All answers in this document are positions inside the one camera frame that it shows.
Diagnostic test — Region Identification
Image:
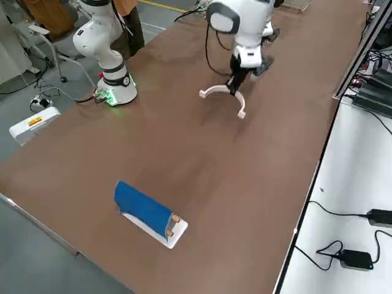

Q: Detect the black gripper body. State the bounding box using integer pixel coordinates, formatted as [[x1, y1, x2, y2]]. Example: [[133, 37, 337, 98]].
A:
[[229, 54, 248, 77]]

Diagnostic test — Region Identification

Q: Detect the large white PVC pipe clamp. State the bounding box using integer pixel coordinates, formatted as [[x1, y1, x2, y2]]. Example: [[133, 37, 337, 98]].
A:
[[198, 85, 247, 119]]

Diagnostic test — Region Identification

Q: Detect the cardboard stack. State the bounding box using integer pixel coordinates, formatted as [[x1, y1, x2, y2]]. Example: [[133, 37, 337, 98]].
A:
[[281, 0, 314, 13]]

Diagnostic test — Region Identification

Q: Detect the black power supply box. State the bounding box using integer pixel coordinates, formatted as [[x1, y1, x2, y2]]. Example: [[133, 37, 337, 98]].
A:
[[352, 84, 392, 117], [367, 69, 392, 89]]

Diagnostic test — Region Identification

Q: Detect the white side table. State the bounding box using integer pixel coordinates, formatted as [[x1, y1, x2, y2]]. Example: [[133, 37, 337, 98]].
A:
[[274, 97, 392, 294]]

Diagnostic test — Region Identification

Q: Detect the blue towel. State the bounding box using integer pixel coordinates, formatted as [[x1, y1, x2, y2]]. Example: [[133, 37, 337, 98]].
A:
[[114, 180, 174, 239]]

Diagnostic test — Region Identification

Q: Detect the grey office chair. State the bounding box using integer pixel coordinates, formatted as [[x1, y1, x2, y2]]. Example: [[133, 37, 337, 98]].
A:
[[12, 6, 94, 83]]

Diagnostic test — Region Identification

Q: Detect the black power adapter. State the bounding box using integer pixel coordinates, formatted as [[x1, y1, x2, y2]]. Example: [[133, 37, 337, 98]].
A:
[[366, 208, 392, 228], [339, 249, 375, 272]]

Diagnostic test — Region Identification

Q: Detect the white power strip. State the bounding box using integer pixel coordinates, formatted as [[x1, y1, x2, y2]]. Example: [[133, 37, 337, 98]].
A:
[[29, 94, 52, 108]]

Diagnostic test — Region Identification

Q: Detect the white box with yellow label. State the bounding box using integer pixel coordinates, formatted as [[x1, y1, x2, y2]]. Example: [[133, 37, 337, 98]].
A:
[[8, 106, 62, 146]]

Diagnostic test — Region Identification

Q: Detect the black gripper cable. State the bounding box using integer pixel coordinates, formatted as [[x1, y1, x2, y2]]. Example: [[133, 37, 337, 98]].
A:
[[204, 23, 234, 77]]

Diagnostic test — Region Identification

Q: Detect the grey power cable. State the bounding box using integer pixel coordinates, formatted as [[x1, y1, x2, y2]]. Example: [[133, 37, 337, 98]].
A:
[[39, 87, 102, 104]]

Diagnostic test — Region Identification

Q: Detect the black adapter cable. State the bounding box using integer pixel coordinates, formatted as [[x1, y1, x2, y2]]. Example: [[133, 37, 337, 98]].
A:
[[315, 240, 345, 272], [307, 200, 370, 218]]

